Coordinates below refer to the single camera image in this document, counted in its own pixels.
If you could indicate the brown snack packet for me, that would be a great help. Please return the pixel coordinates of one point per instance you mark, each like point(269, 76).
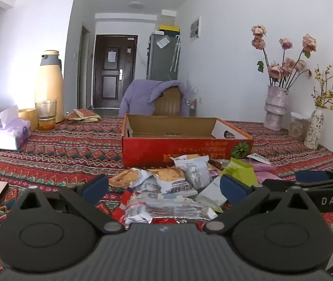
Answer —
point(219, 164)

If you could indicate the pink ribbed vase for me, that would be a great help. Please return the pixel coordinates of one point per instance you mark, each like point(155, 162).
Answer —
point(276, 108)

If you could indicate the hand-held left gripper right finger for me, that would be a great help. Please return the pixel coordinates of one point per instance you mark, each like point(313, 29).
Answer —
point(233, 187)

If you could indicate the yellow thermos jug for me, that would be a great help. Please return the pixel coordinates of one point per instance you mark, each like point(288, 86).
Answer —
point(49, 87)

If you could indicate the dark brown door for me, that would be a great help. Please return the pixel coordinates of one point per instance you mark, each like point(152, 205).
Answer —
point(115, 76)

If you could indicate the yellow flower branches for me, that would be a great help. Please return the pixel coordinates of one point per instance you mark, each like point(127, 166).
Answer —
point(329, 90)

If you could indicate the dried pink roses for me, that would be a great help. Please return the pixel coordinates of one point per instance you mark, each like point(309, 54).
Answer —
point(285, 64)

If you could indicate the grey white snack packet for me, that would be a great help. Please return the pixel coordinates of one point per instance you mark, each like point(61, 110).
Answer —
point(195, 171)

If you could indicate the purple tissue pack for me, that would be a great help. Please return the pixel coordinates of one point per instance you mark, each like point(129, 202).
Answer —
point(8, 134)

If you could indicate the yellow box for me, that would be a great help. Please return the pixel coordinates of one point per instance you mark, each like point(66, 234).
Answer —
point(169, 28)

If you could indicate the yellow round container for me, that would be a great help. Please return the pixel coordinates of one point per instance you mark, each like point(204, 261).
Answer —
point(27, 117)

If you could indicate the stack of flat sachets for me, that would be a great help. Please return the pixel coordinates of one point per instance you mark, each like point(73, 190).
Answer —
point(81, 115)

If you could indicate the purple jacket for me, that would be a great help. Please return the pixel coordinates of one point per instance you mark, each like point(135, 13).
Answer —
point(143, 92)

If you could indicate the cracker picture snack packet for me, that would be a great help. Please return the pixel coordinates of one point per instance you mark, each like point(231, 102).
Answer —
point(128, 178)
point(170, 180)

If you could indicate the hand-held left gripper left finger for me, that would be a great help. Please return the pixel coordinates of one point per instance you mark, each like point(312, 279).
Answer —
point(95, 188)

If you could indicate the clear drinking glass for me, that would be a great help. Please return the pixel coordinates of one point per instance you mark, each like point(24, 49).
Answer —
point(46, 114)

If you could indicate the wall electrical panel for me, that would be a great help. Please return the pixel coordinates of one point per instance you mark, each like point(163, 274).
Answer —
point(195, 28)

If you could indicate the white folded umbrella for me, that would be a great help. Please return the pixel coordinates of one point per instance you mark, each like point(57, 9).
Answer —
point(176, 52)

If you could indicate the paper notice on door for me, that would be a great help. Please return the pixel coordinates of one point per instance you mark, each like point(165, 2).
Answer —
point(112, 56)

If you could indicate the side door frame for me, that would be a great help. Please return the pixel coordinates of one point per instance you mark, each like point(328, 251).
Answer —
point(85, 67)

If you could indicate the small speckled vase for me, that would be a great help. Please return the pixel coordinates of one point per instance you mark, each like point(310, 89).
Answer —
point(314, 128)

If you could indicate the grey refrigerator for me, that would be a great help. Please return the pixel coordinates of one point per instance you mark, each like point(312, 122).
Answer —
point(162, 61)

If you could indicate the wooden chair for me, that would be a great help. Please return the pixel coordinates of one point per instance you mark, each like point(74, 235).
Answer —
point(169, 102)

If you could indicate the red clear snack packet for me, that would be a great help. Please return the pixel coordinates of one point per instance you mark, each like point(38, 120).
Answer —
point(166, 209)

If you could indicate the paper sheet on refrigerator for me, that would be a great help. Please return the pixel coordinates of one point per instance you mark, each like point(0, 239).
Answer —
point(163, 42)

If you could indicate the dried lavender bunch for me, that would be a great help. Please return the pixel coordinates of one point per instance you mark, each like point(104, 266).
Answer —
point(190, 86)

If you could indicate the red cardboard box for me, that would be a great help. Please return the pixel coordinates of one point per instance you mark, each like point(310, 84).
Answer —
point(154, 152)

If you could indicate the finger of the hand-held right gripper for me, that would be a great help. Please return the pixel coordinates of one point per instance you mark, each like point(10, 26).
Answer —
point(310, 176)
point(318, 185)

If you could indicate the patterned red tablecloth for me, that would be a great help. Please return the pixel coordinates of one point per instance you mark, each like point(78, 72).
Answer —
point(66, 158)

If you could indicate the green white snack packet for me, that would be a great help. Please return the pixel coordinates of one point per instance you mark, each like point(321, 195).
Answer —
point(239, 169)

